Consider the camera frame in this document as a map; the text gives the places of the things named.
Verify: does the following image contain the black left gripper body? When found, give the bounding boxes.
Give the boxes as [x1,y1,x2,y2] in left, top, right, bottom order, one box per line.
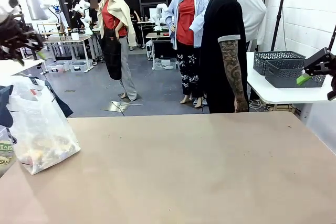
[0,15,32,59]

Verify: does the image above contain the translucent white shopping bag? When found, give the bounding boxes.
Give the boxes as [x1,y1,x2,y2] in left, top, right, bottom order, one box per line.
[0,76,81,175]

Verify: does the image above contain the tattooed right forearm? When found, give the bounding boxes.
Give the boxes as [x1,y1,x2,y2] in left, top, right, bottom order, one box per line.
[225,68,249,103]

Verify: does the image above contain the green yellow snack bag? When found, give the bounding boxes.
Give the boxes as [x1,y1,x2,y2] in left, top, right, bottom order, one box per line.
[0,142,14,154]
[0,155,13,167]

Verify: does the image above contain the person's right hand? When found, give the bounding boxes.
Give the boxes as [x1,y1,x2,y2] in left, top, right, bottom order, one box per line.
[234,99,249,113]

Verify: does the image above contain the clear floor storage bin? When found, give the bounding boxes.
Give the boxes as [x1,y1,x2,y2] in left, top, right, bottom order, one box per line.
[47,61,70,74]
[69,61,88,73]

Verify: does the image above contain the grey background desk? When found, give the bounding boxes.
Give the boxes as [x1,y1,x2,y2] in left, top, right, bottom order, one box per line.
[41,34,93,73]

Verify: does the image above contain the white side table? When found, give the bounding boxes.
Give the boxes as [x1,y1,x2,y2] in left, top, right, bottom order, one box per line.
[246,51,336,112]

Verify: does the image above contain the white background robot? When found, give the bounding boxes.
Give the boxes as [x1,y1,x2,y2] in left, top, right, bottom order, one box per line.
[154,3,169,31]
[68,0,92,30]

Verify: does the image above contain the standing person in black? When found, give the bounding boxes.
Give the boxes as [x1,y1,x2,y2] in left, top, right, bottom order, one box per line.
[88,0,100,65]

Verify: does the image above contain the tall black tripod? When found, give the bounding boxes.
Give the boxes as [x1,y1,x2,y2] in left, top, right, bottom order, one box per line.
[270,0,289,52]

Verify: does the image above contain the mannequin with cream jacket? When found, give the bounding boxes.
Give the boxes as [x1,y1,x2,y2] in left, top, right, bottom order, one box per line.
[96,0,139,102]

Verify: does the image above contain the person in black T-shirt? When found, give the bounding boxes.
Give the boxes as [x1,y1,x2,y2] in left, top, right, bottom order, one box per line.
[201,0,275,114]

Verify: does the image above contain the clear bin with white contents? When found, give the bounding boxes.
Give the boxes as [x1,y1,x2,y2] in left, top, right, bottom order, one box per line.
[153,58,178,71]

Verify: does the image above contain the wooden frame rack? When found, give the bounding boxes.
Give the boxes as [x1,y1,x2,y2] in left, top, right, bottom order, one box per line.
[36,22,65,42]

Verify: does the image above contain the grey wall board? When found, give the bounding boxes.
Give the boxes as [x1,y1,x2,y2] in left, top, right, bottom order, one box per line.
[24,0,53,22]

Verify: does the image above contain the metal mannequin base plate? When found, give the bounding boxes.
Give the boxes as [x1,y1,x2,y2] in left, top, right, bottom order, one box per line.
[101,100,144,112]

